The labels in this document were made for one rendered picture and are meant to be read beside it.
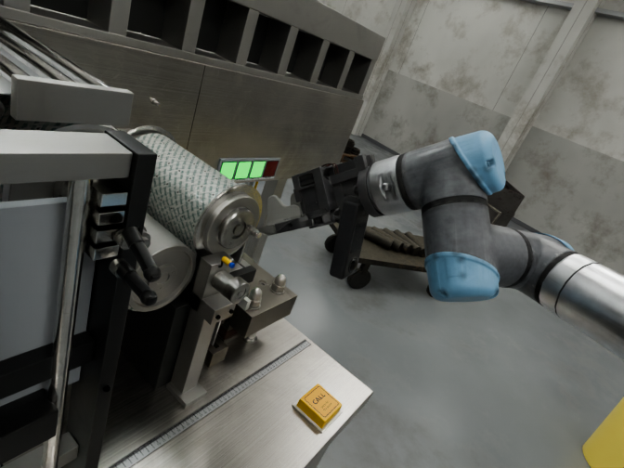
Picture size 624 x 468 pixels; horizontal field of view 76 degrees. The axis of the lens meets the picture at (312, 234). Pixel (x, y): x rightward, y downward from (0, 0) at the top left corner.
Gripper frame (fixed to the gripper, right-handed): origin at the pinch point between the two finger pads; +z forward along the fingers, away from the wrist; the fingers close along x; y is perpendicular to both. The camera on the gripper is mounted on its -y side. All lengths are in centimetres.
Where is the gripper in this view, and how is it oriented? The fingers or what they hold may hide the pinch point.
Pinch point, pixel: (274, 230)
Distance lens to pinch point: 66.7
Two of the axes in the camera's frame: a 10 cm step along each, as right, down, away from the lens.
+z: -7.9, 1.7, 5.9
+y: -2.4, -9.7, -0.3
